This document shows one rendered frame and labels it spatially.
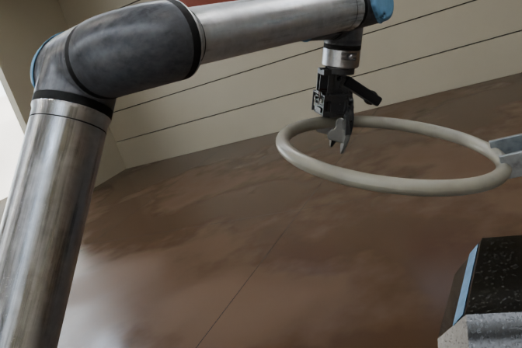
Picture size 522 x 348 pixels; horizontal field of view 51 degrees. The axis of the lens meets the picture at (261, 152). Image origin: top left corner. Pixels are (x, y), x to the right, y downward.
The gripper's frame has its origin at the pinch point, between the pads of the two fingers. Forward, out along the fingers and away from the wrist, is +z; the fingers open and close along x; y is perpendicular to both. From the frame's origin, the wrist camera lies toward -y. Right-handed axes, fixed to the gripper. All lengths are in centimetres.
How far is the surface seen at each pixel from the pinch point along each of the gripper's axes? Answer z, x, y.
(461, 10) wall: -16, -456, -383
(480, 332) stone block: 26, 46, -13
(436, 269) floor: 105, -98, -118
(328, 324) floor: 127, -94, -54
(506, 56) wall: 33, -420, -432
